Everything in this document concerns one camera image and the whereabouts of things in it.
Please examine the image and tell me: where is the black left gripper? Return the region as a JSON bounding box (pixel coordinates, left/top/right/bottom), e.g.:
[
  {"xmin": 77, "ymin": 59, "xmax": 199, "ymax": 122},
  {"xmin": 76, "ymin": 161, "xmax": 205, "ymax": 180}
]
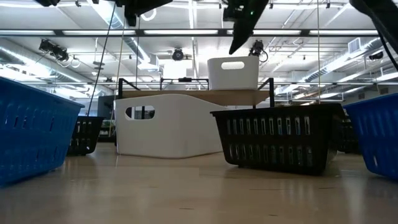
[{"xmin": 115, "ymin": 0, "xmax": 174, "ymax": 27}]

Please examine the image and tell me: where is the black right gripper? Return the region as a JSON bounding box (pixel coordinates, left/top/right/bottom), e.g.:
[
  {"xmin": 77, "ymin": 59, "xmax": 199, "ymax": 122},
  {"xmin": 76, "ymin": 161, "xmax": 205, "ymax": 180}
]
[{"xmin": 222, "ymin": 0, "xmax": 270, "ymax": 55}]

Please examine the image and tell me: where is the black slotted plastic basket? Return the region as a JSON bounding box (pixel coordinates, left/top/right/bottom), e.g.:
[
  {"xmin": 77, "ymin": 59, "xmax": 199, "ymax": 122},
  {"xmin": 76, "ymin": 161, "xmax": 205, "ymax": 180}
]
[
  {"xmin": 67, "ymin": 115, "xmax": 106, "ymax": 157},
  {"xmin": 210, "ymin": 103, "xmax": 346, "ymax": 176},
  {"xmin": 337, "ymin": 116, "xmax": 361, "ymax": 155}
]

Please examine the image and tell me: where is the white plastic handled bin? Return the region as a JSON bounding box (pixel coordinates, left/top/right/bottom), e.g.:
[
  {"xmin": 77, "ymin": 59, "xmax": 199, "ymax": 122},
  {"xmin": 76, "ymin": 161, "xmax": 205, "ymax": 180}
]
[
  {"xmin": 114, "ymin": 94, "xmax": 229, "ymax": 159},
  {"xmin": 207, "ymin": 55, "xmax": 261, "ymax": 91}
]

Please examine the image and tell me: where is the blue slotted plastic basket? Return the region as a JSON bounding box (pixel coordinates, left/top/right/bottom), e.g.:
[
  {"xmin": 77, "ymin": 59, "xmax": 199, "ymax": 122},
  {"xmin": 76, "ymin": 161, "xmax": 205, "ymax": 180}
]
[
  {"xmin": 341, "ymin": 92, "xmax": 398, "ymax": 181},
  {"xmin": 0, "ymin": 76, "xmax": 85, "ymax": 187}
]

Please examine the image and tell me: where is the white ceiling air vent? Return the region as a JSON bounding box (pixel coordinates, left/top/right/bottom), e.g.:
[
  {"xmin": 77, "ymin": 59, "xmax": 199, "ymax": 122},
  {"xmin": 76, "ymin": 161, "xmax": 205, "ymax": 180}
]
[{"xmin": 348, "ymin": 37, "xmax": 362, "ymax": 54}]

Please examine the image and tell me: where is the black computer monitor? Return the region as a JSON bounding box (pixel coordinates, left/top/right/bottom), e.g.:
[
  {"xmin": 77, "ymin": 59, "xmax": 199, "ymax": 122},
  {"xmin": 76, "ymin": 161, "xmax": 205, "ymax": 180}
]
[{"xmin": 97, "ymin": 95, "xmax": 116, "ymax": 121}]

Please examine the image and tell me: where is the black ceiling camera with cable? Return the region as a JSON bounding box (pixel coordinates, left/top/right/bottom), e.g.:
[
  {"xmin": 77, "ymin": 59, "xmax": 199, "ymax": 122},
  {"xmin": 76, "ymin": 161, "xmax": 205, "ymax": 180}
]
[{"xmin": 248, "ymin": 39, "xmax": 269, "ymax": 63}]

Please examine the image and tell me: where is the round black ceiling camera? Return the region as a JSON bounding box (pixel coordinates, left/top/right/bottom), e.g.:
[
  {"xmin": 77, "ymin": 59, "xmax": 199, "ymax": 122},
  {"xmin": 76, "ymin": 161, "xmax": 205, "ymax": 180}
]
[{"xmin": 172, "ymin": 47, "xmax": 185, "ymax": 62}]

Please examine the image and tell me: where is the long black cable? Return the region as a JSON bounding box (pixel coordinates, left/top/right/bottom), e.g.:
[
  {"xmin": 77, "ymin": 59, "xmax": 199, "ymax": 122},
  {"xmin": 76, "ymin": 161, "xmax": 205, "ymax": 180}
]
[{"xmin": 86, "ymin": 2, "xmax": 117, "ymax": 118}]

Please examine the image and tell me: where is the wooden shelf with black frame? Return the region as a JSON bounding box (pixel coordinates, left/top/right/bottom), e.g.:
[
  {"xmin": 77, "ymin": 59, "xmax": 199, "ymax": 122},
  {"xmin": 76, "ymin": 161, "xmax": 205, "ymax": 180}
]
[{"xmin": 117, "ymin": 77, "xmax": 275, "ymax": 108}]

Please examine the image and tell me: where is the thin hanging cord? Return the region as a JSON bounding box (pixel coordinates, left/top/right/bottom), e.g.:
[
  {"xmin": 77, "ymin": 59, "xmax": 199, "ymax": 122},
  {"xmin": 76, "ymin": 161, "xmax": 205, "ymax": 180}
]
[{"xmin": 316, "ymin": 0, "xmax": 321, "ymax": 105}]

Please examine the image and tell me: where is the black ceiling light rail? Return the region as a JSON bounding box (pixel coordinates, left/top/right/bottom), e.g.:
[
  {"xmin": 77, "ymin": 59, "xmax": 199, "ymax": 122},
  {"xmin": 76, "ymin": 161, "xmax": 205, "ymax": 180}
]
[{"xmin": 0, "ymin": 28, "xmax": 381, "ymax": 39}]

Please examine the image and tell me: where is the black ceiling camera rig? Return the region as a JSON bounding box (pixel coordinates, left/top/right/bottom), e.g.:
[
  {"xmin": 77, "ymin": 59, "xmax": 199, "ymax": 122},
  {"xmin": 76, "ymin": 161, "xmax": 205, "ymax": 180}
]
[{"xmin": 38, "ymin": 39, "xmax": 70, "ymax": 62}]

